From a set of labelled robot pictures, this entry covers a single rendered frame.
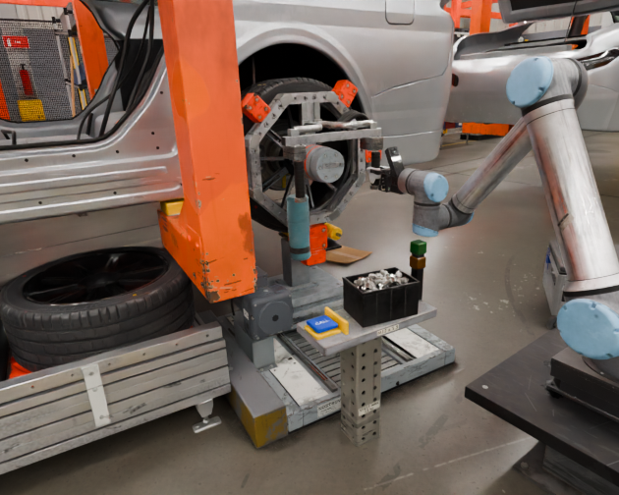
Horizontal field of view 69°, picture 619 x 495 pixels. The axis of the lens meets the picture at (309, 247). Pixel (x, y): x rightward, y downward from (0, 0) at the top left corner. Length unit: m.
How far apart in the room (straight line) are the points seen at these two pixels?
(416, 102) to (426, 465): 1.62
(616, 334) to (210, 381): 1.20
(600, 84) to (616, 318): 2.90
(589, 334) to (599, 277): 0.13
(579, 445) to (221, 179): 1.15
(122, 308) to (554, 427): 1.29
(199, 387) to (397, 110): 1.53
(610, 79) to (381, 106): 2.12
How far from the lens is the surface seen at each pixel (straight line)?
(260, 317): 1.70
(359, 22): 2.18
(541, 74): 1.25
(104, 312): 1.58
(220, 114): 1.31
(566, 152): 1.24
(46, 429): 1.63
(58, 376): 1.54
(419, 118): 2.40
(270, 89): 1.87
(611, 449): 1.38
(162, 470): 1.67
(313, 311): 2.12
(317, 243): 1.96
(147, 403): 1.63
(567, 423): 1.41
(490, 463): 1.68
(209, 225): 1.35
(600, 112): 3.99
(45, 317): 1.63
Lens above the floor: 1.14
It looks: 20 degrees down
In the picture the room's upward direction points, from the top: 2 degrees counter-clockwise
